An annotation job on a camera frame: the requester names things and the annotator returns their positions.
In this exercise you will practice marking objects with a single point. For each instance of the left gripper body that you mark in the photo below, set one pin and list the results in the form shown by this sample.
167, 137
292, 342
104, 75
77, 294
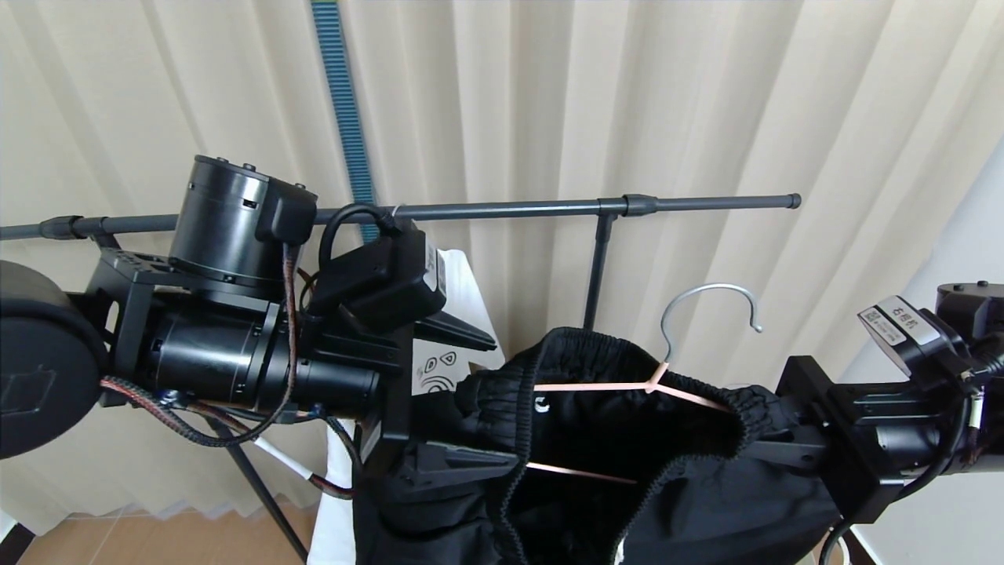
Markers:
235, 361

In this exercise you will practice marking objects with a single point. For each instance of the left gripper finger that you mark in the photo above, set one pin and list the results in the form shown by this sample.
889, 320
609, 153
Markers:
455, 333
463, 467

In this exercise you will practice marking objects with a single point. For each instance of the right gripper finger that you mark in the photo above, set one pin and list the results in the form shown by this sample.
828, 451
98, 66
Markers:
784, 455

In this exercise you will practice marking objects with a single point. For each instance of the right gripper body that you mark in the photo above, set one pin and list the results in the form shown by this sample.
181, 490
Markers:
863, 431

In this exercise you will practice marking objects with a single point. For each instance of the white printed t-shirt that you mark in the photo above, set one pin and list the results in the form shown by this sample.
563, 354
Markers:
463, 290

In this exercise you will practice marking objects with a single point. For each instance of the black garment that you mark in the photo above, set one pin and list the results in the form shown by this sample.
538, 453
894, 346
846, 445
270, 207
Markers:
706, 502

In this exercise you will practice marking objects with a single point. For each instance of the pink clothes hanger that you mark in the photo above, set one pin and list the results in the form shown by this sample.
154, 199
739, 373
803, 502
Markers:
394, 210
651, 384

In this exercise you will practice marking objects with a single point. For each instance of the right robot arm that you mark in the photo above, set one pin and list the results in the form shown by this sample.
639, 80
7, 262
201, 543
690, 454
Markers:
976, 302

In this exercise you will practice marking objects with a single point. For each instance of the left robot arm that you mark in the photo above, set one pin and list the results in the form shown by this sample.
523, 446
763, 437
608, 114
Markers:
227, 220

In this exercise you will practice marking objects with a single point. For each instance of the black clothes rack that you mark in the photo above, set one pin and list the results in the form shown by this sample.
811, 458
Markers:
549, 208

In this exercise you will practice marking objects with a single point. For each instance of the window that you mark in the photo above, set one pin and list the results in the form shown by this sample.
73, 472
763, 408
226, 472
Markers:
345, 118

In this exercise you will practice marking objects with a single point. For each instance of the beige curtain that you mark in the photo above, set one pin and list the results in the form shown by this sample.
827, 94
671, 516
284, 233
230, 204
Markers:
706, 102
118, 102

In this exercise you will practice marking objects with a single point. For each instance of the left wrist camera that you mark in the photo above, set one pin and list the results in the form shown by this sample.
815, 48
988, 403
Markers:
376, 275

